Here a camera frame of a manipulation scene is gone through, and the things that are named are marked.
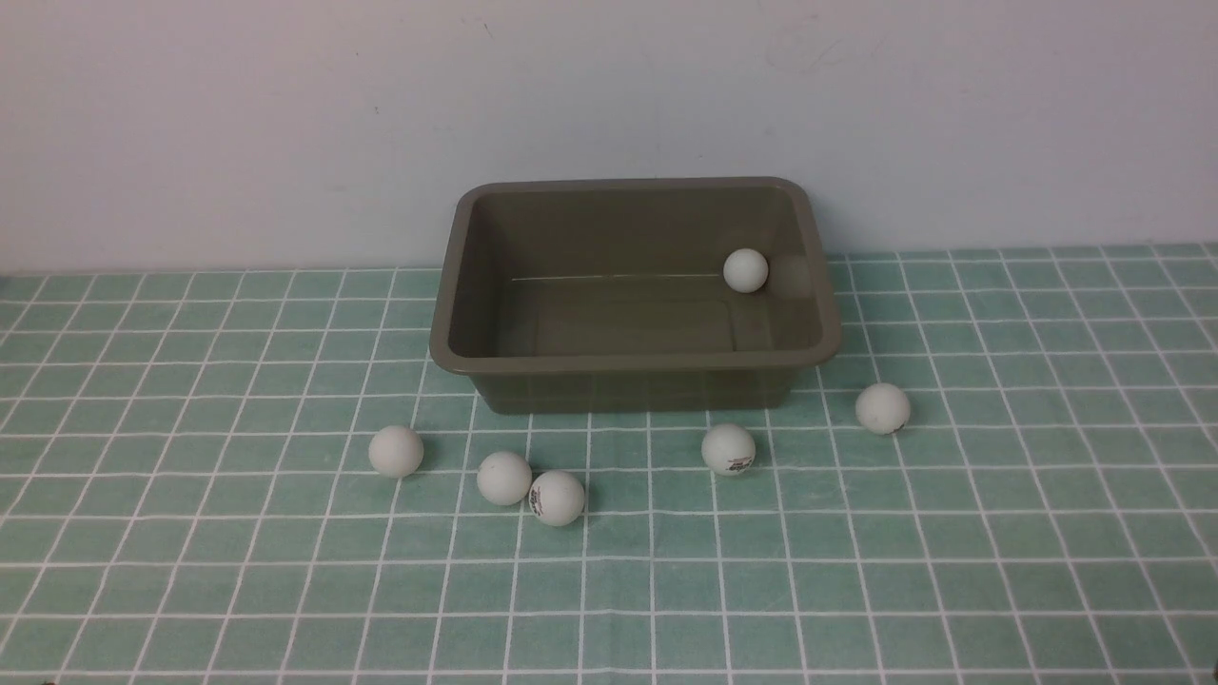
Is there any white ball logo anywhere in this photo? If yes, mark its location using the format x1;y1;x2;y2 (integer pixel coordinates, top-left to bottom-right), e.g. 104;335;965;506
700;423;756;477

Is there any white ball with logo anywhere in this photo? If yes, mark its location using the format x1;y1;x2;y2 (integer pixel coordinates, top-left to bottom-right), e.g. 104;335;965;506
529;470;586;527

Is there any plain white ball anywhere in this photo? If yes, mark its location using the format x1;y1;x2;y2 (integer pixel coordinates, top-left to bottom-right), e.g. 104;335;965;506
476;451;533;506

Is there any olive green plastic bin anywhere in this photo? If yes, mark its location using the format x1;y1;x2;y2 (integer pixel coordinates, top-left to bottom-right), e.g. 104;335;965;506
430;177;843;414

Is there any white ball inside bin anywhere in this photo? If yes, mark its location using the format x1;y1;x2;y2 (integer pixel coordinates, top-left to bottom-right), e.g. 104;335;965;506
722;247;770;294

